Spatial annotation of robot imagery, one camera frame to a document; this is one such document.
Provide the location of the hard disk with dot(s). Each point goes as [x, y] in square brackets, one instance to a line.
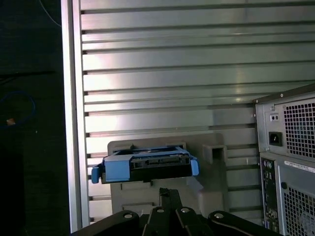
[118, 167]

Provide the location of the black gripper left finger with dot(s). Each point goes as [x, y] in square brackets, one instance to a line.
[157, 221]

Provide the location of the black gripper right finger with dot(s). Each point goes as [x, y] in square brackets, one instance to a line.
[189, 221]

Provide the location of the grey parts rack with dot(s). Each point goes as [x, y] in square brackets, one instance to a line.
[214, 186]

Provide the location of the black open PC case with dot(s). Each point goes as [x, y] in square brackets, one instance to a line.
[292, 177]

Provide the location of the grey power supply unit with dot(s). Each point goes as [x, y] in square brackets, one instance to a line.
[276, 125]

